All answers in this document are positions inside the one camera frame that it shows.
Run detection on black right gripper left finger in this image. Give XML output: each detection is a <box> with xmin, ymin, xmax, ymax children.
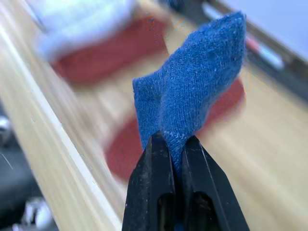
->
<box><xmin>122</xmin><ymin>131</ymin><xmax>178</xmax><ymax>231</ymax></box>

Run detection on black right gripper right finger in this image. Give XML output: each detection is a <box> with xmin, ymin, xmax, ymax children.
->
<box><xmin>180</xmin><ymin>135</ymin><xmax>251</xmax><ymax>231</ymax></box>

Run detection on blue sock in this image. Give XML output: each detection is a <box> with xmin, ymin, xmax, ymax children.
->
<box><xmin>132</xmin><ymin>10</ymin><xmax>247</xmax><ymax>178</ymax></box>

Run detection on red sock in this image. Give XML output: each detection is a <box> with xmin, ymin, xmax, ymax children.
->
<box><xmin>51</xmin><ymin>14</ymin><xmax>169</xmax><ymax>85</ymax></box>
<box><xmin>104</xmin><ymin>77</ymin><xmax>246</xmax><ymax>181</ymax></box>

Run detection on white sock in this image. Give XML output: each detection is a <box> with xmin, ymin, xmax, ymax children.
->
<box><xmin>33</xmin><ymin>0</ymin><xmax>138</xmax><ymax>62</ymax></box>

